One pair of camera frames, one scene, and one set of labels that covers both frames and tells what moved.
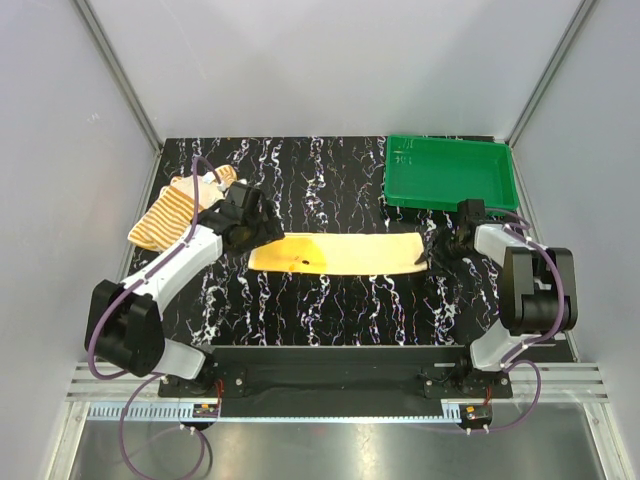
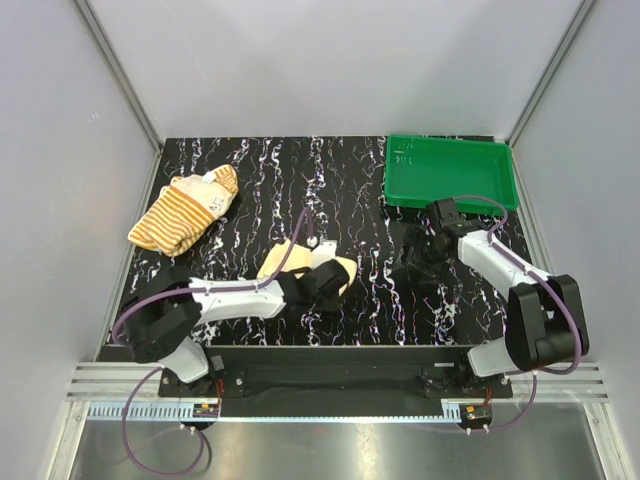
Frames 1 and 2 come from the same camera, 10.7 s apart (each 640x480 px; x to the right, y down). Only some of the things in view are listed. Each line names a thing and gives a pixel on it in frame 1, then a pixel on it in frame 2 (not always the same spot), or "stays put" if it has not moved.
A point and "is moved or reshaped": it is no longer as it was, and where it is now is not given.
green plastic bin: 437,172 stays put
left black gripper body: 259,233 -> 324,303
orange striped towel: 166,221 stays put
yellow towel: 337,254 is moved or reshaped
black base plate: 339,381 stays put
